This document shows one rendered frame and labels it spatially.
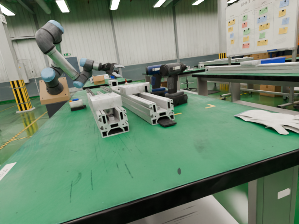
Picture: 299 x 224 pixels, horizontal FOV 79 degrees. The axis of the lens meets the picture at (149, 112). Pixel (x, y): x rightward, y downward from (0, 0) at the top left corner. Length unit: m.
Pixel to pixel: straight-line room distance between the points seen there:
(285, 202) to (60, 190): 0.66
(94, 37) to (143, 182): 12.30
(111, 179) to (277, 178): 0.50
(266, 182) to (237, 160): 0.23
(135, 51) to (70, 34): 4.07
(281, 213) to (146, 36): 12.62
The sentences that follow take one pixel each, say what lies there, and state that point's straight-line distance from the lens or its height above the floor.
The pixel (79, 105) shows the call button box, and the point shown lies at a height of 0.81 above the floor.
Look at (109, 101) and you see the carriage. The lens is 0.70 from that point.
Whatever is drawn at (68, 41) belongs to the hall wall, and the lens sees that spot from 12.59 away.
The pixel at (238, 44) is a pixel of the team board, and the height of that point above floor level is 1.18.
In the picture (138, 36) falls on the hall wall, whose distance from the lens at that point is 12.90.
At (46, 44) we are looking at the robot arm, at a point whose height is 1.23.
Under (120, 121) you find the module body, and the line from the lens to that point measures 0.65.
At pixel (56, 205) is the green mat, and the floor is 0.78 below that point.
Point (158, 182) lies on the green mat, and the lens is 0.38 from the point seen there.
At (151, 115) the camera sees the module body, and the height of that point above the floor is 0.82.
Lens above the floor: 1.00
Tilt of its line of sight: 14 degrees down
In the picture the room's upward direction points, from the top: 8 degrees counter-clockwise
